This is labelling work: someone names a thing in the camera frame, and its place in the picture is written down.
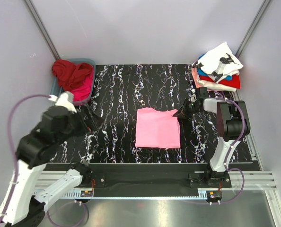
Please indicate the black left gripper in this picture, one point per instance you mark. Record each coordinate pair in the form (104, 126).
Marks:
(87, 125)

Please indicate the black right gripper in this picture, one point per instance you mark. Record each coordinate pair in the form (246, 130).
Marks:
(183, 110)

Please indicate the pink t-shirt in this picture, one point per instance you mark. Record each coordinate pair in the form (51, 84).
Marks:
(157, 129)

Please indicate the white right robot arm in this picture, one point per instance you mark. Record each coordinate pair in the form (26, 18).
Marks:
(232, 124)

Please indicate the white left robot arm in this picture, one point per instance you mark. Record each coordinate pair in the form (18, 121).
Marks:
(22, 206)

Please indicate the blue folded t-shirt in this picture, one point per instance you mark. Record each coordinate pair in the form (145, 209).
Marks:
(228, 77)

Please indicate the dark red t-shirt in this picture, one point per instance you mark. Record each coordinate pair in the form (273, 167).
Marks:
(69, 75)

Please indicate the blue-grey plastic basket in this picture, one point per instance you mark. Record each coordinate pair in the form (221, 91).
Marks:
(57, 90)

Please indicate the red folded t-shirt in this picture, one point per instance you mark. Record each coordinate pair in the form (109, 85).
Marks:
(234, 82)

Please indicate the white printed folded t-shirt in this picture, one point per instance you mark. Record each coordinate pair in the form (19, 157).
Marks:
(211, 58)

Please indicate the left controller board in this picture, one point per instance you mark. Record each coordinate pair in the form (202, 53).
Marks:
(86, 193)

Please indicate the controller board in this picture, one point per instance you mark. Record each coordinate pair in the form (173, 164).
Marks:
(86, 193)
(214, 195)

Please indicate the right controller board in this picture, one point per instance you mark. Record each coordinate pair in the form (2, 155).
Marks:
(214, 195)

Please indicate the aluminium frame rail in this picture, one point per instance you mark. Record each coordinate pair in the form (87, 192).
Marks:
(254, 180)

